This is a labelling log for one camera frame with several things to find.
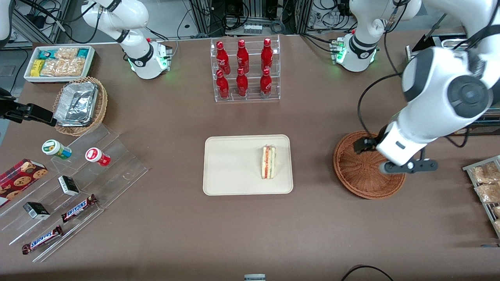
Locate clear acrylic bottle rack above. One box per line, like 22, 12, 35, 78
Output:
210, 35, 281, 103

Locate cream plastic tray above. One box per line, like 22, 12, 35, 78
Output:
203, 135, 294, 196

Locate red cola bottle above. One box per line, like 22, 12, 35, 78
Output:
237, 39, 250, 74
216, 41, 231, 75
216, 70, 230, 99
236, 68, 249, 97
261, 38, 273, 73
260, 68, 272, 96

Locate snickers chocolate bar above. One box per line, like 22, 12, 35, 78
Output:
21, 225, 64, 255
61, 194, 98, 223

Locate tray of wrapped snacks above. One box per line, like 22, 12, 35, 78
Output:
463, 155, 500, 238

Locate red lid snack cup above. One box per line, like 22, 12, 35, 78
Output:
85, 148, 111, 167

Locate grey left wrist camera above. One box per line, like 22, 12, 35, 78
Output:
378, 158, 439, 174

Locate small black box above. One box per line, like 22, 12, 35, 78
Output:
58, 176, 80, 196
23, 202, 51, 220

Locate green lid snack cup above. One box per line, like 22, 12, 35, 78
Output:
42, 139, 72, 160

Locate light tan wicker basket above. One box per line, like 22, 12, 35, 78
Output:
53, 76, 108, 136

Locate black cable loop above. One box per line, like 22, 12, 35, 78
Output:
341, 265, 394, 281

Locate brown round wicker basket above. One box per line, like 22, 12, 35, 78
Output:
333, 131, 407, 200

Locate triangular sandwich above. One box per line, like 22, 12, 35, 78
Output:
261, 145, 277, 180

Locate red plaid cookie box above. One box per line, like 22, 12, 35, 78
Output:
0, 158, 48, 208

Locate stack of foil trays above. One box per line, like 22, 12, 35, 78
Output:
54, 82, 99, 127

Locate clear bag of crackers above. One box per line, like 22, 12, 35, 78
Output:
41, 58, 86, 77
55, 48, 80, 61

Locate black fryer machine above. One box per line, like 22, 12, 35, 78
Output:
405, 14, 500, 137

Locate white plastic snack bin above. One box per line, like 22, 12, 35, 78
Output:
23, 45, 95, 84

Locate clear acrylic stepped display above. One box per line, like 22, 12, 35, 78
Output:
0, 123, 150, 263

